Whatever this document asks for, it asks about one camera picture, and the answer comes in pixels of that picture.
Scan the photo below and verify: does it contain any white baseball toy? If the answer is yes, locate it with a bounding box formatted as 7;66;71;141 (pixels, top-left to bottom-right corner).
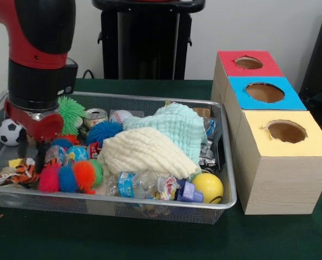
109;109;133;125

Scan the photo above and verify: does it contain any black white soccer ball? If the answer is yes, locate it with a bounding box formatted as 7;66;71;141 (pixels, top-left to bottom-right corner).
0;119;23;146

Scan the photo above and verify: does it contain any silver drink can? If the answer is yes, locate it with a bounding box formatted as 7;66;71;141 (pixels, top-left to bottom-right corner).
83;108;109;130

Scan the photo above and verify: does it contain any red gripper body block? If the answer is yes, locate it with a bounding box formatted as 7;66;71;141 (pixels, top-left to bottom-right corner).
5;99;65;142

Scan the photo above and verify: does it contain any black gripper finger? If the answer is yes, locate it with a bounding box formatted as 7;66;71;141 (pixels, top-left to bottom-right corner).
16;127;28;159
35;139;47;174

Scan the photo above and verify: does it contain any yellow smiley ball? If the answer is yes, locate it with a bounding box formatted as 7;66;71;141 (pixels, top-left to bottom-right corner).
191;172;224;204

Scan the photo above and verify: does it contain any green spiky ball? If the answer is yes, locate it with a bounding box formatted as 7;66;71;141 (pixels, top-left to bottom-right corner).
57;96;88;136

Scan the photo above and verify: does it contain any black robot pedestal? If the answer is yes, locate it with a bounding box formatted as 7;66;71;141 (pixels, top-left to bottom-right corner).
92;0;207;80

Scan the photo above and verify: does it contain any blue spiky ball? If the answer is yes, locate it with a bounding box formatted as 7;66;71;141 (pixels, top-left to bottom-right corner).
85;121;123;146

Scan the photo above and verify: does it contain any mint waffle cloth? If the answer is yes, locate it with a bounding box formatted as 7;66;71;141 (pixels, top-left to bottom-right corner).
122;104;208;163

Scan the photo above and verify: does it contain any crushed clear plastic bottle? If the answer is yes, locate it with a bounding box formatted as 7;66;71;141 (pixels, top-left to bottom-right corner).
106;169;179;201
44;145;68;166

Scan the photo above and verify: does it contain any wooden three-hole box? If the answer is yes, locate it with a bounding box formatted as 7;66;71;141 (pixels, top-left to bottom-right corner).
210;50;322;216

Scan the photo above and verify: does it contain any striped tiger plush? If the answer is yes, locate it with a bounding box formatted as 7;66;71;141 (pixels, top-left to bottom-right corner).
10;158;60;185

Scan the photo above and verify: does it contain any silver metallic toy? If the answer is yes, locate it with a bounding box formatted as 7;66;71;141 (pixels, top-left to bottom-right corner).
198;147;216;173

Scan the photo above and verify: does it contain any dark green tablecloth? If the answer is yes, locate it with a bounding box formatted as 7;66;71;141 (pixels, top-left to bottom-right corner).
0;78;322;260

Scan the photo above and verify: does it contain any multicolour spiky caterpillar toy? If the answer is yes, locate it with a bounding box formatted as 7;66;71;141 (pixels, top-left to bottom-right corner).
38;159;104;195

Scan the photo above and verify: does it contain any black stand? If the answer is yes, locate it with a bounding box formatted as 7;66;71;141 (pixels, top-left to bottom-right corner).
299;4;322;125

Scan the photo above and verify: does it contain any purple plastic toy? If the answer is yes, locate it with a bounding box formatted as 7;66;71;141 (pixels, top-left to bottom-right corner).
176;180;204;203

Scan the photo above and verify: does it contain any blue globe ball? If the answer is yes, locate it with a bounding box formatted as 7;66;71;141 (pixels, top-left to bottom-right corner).
66;145;89;163

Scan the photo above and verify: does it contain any cream waffle cloth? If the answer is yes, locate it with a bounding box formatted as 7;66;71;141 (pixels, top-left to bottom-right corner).
97;127;202;181

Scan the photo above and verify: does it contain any silver mesh bin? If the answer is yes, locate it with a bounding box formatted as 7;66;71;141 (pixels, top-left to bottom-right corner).
0;87;238;225

